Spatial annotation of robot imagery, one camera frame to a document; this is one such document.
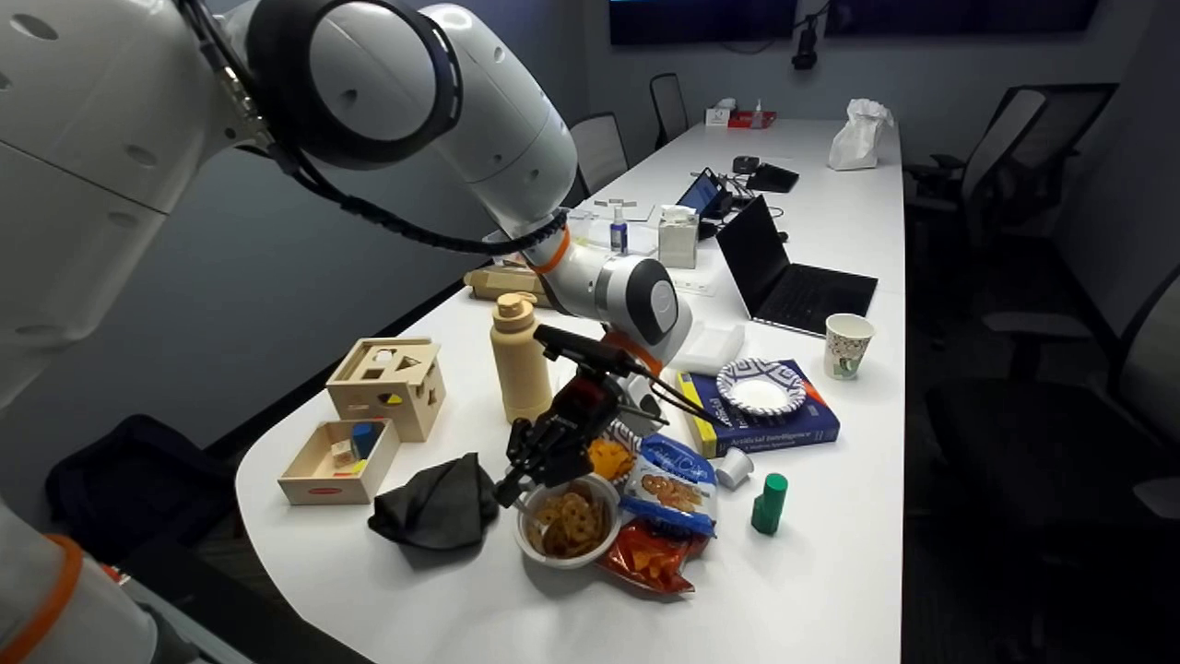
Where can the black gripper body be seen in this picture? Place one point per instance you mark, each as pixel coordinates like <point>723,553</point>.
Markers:
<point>572,426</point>

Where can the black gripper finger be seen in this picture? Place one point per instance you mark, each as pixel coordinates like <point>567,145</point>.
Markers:
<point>523,441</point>
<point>512,483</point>

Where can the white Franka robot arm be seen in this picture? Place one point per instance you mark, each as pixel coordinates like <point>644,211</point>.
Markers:
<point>369,74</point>

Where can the patterned bowl of orange snacks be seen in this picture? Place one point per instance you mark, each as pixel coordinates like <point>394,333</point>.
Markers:
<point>609,461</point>

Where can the white bowl of pretzels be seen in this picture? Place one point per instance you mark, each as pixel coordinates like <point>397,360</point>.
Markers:
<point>576,556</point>

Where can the dark grey cloth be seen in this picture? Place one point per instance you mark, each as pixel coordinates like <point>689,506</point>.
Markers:
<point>437,506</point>

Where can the tan water bottle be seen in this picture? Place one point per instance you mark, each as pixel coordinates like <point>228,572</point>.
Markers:
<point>523,362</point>

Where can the blue snack bag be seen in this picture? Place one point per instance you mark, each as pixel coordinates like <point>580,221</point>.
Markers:
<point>671,486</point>

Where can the wooden shape sorter box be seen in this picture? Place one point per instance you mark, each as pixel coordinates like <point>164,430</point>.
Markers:
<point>390,388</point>

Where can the blue wooden block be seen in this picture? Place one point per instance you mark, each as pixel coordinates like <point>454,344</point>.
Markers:
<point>366,437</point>

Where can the red snack bag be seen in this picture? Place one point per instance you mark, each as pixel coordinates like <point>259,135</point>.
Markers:
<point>646,566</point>

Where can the yellow wooden block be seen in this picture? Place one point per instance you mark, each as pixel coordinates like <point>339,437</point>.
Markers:
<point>347,465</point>

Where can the white napkin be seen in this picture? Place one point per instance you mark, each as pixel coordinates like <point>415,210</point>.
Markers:
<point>722,350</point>

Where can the small white cube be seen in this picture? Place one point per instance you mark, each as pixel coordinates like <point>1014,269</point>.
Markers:
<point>735,470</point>

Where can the wooden block tray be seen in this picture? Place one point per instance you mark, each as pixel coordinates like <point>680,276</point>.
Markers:
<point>323,486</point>

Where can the small green bottle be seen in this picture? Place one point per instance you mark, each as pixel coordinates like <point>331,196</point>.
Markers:
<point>770,505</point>

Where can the blue book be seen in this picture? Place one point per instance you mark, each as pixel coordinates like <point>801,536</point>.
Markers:
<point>800,426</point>

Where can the open grey laptop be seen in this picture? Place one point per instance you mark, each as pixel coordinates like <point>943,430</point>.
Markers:
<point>787,279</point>

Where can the tablet with blue screen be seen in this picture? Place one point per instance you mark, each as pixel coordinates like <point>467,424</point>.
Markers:
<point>701,194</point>

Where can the grey mesh office chair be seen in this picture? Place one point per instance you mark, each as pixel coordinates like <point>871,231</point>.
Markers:
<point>1018,135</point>
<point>598,148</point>
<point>1108,408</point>
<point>671,110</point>

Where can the paper coffee cup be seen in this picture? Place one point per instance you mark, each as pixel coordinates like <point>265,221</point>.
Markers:
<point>848,344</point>

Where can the small black device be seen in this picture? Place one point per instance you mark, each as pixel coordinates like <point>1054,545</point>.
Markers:
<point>747,164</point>
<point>776,180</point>

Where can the small white box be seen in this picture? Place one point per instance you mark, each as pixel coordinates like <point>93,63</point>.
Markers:
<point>722,115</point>

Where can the flat red box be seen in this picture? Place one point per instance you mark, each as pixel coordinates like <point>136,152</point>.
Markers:
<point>754,119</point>

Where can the white plastic bag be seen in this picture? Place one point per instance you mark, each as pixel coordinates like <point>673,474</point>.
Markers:
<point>862,135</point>

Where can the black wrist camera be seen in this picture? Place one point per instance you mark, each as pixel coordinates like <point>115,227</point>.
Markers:
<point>592,350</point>

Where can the wall monitor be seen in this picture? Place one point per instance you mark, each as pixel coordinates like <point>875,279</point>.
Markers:
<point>701,20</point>
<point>973,17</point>

